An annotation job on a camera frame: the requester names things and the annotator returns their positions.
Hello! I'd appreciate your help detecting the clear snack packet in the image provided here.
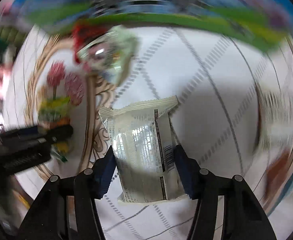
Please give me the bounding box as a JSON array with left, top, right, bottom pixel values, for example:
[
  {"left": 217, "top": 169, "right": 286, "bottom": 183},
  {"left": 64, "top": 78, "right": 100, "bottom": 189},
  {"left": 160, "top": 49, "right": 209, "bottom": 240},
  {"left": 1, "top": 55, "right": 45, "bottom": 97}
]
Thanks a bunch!
[{"left": 76, "top": 29, "right": 140, "bottom": 85}]

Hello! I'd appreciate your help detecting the red snack packet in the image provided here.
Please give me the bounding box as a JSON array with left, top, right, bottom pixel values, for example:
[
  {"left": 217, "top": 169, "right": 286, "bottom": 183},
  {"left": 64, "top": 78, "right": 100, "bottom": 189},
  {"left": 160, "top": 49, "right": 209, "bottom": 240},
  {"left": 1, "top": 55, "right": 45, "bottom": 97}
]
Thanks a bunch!
[{"left": 71, "top": 22, "right": 107, "bottom": 65}]

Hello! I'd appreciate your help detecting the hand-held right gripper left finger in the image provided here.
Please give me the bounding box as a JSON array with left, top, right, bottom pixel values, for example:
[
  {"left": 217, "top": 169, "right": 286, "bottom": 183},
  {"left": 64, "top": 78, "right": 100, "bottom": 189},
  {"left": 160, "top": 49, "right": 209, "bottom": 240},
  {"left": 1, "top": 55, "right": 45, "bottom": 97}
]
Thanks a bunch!
[{"left": 16, "top": 145, "right": 117, "bottom": 240}]

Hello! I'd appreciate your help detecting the colourful candy bag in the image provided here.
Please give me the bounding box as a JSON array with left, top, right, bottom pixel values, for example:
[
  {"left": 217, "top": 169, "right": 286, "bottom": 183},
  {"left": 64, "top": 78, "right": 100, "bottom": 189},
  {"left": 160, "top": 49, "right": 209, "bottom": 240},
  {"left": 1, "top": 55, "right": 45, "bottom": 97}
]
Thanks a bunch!
[{"left": 38, "top": 97, "right": 73, "bottom": 162}]

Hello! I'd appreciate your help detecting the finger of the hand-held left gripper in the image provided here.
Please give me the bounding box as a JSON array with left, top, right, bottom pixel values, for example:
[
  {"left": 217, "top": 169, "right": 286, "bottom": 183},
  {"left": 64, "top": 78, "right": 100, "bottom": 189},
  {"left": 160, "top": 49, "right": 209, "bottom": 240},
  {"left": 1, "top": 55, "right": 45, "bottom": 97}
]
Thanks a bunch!
[
  {"left": 16, "top": 126, "right": 45, "bottom": 135},
  {"left": 36, "top": 125, "right": 74, "bottom": 145}
]

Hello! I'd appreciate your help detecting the white quilted bed cover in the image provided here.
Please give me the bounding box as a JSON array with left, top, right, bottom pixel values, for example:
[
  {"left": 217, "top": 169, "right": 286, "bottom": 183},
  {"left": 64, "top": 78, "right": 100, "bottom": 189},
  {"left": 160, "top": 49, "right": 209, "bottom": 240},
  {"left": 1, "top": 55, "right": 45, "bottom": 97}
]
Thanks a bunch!
[{"left": 0, "top": 17, "right": 293, "bottom": 240}]

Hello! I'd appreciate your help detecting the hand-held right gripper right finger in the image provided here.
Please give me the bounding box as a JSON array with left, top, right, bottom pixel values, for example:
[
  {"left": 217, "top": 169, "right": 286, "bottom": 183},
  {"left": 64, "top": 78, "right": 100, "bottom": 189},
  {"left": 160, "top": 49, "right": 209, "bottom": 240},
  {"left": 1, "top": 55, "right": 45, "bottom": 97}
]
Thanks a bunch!
[{"left": 173, "top": 145, "right": 277, "bottom": 240}]

